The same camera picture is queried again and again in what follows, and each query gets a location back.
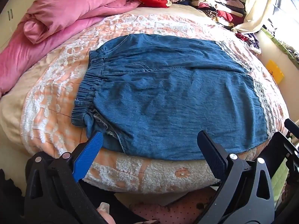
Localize cream curtain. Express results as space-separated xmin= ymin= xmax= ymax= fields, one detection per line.
xmin=231 ymin=0 xmax=278 ymax=34

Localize cream wardrobe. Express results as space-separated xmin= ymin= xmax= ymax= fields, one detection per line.
xmin=0 ymin=0 xmax=55 ymax=49

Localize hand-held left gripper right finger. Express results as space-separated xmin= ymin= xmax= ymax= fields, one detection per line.
xmin=193 ymin=130 xmax=275 ymax=224

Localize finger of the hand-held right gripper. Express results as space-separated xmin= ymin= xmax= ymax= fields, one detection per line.
xmin=269 ymin=131 xmax=299 ymax=168
xmin=284 ymin=118 xmax=299 ymax=134

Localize pink dotted clothing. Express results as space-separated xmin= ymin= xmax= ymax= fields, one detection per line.
xmin=131 ymin=188 xmax=221 ymax=224

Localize dark crumpled clothes heap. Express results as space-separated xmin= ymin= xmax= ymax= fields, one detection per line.
xmin=235 ymin=31 xmax=262 ymax=55

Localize pink duvet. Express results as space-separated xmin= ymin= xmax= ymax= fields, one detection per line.
xmin=0 ymin=0 xmax=142 ymax=97

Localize person's left hand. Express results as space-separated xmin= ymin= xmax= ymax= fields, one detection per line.
xmin=96 ymin=202 xmax=116 ymax=224

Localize orange white floral bedspread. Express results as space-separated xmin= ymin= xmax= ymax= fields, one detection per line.
xmin=0 ymin=5 xmax=290 ymax=195

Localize blue denim pants lace trim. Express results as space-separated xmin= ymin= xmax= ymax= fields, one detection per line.
xmin=71 ymin=33 xmax=276 ymax=161

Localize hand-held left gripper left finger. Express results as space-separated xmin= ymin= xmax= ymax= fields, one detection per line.
xmin=23 ymin=131 xmax=111 ymax=224

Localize stack of folded clothes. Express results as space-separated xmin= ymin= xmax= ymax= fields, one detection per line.
xmin=178 ymin=0 xmax=246 ymax=28

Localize window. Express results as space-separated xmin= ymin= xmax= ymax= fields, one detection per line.
xmin=272 ymin=0 xmax=299 ymax=42

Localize green cloth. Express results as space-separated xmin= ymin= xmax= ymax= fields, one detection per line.
xmin=261 ymin=27 xmax=299 ymax=69

